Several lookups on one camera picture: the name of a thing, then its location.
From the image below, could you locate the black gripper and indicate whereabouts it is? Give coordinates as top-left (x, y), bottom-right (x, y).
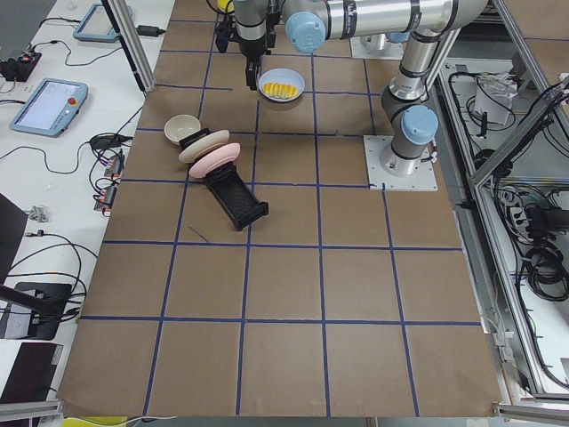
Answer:
top-left (239, 37), bottom-right (267, 91)

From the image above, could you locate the striped bread roll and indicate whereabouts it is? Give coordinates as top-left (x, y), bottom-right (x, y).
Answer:
top-left (262, 82), bottom-right (300, 101)

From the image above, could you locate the blue plate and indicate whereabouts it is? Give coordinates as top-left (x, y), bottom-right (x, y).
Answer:
top-left (259, 68), bottom-right (305, 103)

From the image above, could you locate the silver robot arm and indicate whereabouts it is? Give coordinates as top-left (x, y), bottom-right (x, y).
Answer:
top-left (380, 29), bottom-right (460, 178)
top-left (233, 0), bottom-right (486, 102)

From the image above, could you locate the cream plate in rack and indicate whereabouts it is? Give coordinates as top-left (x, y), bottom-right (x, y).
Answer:
top-left (179, 128), bottom-right (229, 164)

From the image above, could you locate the pink plate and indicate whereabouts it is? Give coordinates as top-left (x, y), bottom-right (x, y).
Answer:
top-left (188, 142), bottom-right (241, 179)

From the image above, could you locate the yellow lemon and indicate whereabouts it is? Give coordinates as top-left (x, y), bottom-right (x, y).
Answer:
top-left (217, 0), bottom-right (234, 13)

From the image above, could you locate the cream bowl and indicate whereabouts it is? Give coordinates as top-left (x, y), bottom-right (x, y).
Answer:
top-left (164, 115), bottom-right (202, 145)

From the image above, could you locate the black power adapter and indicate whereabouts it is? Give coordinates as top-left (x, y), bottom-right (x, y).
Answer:
top-left (136, 25), bottom-right (164, 37)

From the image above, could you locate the black dish rack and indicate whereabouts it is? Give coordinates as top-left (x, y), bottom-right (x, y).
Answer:
top-left (179, 126), bottom-right (270, 232)

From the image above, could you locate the far teach pendant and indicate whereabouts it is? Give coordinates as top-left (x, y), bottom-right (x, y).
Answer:
top-left (73, 3), bottom-right (118, 43)

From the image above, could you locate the teach pendant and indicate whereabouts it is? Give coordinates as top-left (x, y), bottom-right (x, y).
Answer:
top-left (73, 3), bottom-right (118, 43)
top-left (9, 78), bottom-right (89, 138)

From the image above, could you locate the near teach pendant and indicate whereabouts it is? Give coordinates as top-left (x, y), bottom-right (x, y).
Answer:
top-left (9, 78), bottom-right (89, 138)

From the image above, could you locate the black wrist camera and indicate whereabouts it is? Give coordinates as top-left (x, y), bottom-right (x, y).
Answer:
top-left (215, 15), bottom-right (234, 53)

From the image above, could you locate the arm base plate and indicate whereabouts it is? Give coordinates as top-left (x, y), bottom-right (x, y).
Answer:
top-left (364, 135), bottom-right (438, 192)
top-left (350, 34), bottom-right (404, 60)

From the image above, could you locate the aluminium frame post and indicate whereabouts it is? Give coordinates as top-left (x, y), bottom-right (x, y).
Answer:
top-left (101, 0), bottom-right (156, 93)

